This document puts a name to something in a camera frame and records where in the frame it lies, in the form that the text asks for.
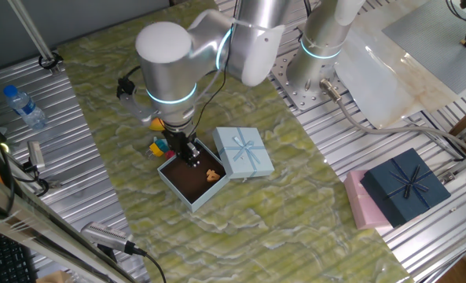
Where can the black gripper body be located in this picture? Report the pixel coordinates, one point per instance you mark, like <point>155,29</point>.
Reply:
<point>179,139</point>

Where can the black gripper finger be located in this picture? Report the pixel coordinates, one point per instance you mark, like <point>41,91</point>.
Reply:
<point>193,155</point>
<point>182,154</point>

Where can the small pink toy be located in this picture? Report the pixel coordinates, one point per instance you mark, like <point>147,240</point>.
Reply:
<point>170,154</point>

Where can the dark blue toy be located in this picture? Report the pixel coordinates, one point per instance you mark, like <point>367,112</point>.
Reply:
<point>162,144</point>

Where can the gold metallic toy block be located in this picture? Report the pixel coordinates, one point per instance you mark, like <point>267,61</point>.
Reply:
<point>156,150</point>

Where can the yellow orange toy mango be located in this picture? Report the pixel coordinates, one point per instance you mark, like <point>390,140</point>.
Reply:
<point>157,125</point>

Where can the light blue gift box base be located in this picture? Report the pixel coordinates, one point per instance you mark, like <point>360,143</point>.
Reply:
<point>181,196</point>

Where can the light blue gift box lid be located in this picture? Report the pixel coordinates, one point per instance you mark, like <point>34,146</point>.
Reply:
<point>244,151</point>

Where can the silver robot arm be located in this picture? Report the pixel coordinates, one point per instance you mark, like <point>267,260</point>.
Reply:
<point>169,74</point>

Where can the dark blue gift box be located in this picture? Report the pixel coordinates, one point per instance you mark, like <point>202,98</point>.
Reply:
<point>405,186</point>

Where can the green marble pattern mat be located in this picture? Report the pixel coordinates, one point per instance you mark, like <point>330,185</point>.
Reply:
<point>236,236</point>

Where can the white ridged device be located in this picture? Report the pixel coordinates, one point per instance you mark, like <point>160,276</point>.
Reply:
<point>103,234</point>

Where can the silver robot mounting plate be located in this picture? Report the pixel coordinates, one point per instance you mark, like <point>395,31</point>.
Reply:
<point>295,96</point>

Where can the clear plastic water bottle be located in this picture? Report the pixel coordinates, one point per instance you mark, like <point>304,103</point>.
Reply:
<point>24,108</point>

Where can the pink flat object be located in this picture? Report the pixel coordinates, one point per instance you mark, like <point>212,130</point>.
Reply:
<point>364,208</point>

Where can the silver tripod pole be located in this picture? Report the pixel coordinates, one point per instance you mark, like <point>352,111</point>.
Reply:
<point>32,31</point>

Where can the beige flat sheet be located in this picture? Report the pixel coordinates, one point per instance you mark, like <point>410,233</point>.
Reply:
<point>374,78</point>

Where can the black keyboard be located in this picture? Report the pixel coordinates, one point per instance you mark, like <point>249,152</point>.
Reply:
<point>1,255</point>

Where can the grey studded baseplate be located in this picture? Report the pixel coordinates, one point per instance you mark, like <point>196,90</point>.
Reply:
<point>441,43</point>

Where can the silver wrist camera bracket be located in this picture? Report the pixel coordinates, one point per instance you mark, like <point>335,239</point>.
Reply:
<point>136,110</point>

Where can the aluminium frame bar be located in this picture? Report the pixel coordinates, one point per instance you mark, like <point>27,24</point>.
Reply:
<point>40,228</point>

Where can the silver aluminium rail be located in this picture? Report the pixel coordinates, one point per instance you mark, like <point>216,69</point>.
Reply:
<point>464,165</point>

